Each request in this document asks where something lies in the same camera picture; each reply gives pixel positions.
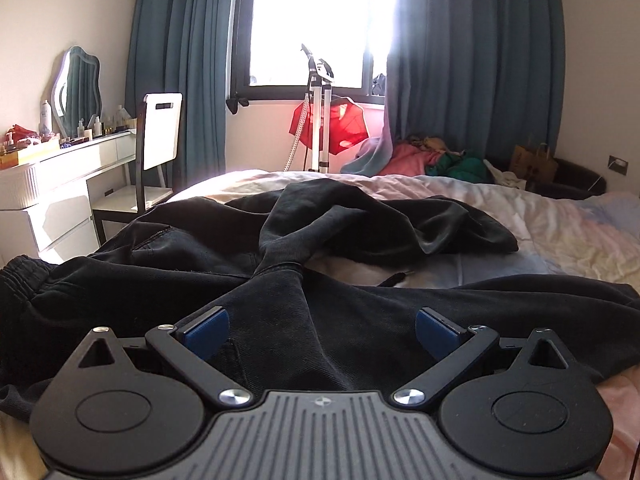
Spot black sweatpants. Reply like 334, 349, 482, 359
1, 179, 639, 420

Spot pile of colourful clothes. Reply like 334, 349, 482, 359
361, 136, 527, 191

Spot pastel bed sheet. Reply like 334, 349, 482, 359
1, 171, 639, 479

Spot brown paper bag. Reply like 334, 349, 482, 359
510, 143, 558, 184

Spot white vanity desk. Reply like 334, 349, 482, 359
1, 131, 136, 264

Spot black bedside seat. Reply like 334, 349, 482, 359
530, 158, 608, 200

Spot white chair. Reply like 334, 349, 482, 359
92, 93, 183, 245

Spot red garment on stand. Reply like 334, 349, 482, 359
289, 96, 369, 155

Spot wavy mirror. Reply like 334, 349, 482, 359
50, 46, 102, 139

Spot white metal stand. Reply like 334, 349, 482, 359
284, 44, 334, 174

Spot teal curtain right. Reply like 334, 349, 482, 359
385, 0, 565, 159

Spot teal curtain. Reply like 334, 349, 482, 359
385, 0, 565, 159
125, 0, 232, 190

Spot teal curtain left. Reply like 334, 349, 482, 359
125, 0, 232, 190

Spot wall socket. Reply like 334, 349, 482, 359
608, 156, 629, 176

